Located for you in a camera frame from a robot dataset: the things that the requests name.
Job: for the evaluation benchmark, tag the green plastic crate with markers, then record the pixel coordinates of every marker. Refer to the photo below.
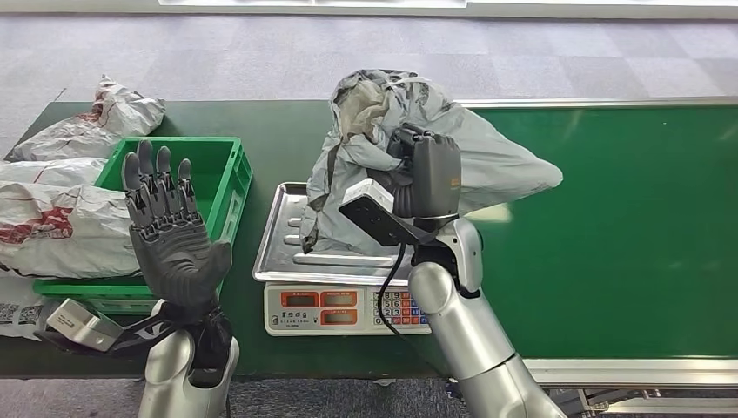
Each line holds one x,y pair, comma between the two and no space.
222,167

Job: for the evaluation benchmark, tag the flat white mailer package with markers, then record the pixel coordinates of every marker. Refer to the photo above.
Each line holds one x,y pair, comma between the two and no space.
46,172

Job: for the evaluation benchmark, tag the steel scale tray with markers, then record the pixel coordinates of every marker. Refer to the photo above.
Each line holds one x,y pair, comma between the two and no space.
282,254

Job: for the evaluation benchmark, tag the dark green table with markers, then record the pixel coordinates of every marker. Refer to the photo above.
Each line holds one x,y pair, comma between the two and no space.
277,144

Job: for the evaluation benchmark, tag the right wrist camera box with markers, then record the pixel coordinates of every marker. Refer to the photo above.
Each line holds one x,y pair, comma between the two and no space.
375,213

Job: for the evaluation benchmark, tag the white electronic scale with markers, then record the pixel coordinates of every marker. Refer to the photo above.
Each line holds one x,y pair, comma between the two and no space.
346,314

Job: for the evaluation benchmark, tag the green conveyor belt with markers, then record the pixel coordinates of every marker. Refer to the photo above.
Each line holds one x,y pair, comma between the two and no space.
622,231

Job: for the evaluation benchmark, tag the crumpled white mailer package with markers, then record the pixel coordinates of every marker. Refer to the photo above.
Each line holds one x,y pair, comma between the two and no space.
115,118

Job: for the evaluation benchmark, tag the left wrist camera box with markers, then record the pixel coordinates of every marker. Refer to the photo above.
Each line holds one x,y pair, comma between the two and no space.
81,326

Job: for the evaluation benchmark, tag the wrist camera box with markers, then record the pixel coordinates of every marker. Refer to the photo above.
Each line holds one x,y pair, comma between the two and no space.
375,213
81,326

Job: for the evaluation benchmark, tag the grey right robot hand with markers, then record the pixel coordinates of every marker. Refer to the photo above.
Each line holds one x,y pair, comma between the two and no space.
435,176

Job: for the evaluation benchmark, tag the white mailer with QR codes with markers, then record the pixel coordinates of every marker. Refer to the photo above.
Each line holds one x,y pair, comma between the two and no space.
20,311

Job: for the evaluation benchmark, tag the grey plastic mailer package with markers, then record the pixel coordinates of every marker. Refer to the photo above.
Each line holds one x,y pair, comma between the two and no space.
496,161

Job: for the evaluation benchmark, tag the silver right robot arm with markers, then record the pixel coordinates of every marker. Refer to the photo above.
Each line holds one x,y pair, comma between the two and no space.
461,323

